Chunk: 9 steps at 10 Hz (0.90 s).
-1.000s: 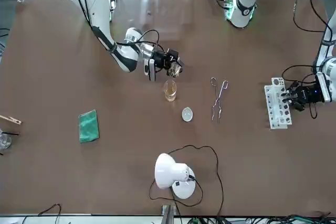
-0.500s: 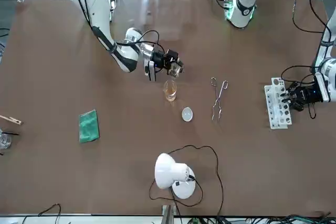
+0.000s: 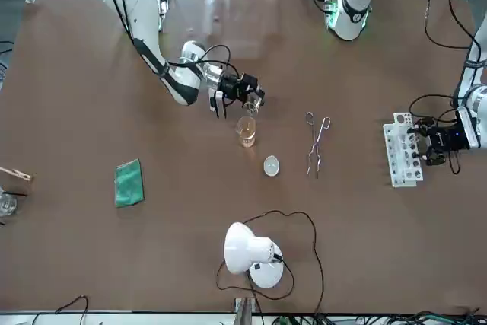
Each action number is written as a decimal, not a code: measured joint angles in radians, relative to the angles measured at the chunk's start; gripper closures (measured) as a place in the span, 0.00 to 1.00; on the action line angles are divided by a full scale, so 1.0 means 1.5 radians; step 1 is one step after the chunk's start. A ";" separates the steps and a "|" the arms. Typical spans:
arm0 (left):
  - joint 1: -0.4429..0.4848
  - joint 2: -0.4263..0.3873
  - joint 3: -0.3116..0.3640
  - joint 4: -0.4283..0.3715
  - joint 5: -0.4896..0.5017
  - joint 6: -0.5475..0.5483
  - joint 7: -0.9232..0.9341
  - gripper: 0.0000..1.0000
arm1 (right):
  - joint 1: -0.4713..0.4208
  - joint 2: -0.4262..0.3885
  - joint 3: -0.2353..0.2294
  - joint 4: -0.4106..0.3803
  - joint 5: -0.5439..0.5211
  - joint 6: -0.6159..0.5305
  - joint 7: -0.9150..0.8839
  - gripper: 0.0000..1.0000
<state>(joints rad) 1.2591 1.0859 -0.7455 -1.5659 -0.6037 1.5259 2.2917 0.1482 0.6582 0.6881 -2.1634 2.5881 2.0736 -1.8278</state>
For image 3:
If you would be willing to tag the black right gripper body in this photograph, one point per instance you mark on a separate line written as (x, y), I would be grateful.
(233, 87)

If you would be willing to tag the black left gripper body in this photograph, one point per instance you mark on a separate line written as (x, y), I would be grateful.
(443, 136)

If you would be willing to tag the small glass beaker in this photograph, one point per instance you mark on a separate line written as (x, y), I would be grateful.
(252, 107)

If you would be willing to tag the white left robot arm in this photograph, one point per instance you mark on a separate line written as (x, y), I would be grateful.
(357, 16)

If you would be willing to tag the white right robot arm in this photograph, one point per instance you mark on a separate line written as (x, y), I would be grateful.
(141, 9)

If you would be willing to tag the white test tube rack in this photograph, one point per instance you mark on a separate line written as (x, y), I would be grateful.
(399, 165)

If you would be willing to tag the glass beaker yellow liquid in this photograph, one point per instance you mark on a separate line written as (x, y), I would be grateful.
(246, 134)

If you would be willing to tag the small white ceramic dish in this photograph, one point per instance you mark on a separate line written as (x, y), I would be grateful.
(272, 166)

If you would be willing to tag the metal crucible tongs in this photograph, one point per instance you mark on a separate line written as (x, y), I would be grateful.
(315, 146)

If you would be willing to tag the green folded cloth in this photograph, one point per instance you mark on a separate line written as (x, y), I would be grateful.
(129, 184)

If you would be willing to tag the white desk lamp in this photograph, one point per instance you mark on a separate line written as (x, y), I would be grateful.
(243, 249)

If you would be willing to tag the wooden test tube clamp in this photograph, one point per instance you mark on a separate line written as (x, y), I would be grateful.
(17, 174)

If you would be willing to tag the black tripod stand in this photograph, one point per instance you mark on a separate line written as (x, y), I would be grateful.
(21, 194)

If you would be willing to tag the clear glass alcohol burner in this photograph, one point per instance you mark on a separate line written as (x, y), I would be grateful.
(7, 204)

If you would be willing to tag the aluminium frame post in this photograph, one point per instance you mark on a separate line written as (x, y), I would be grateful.
(243, 311)

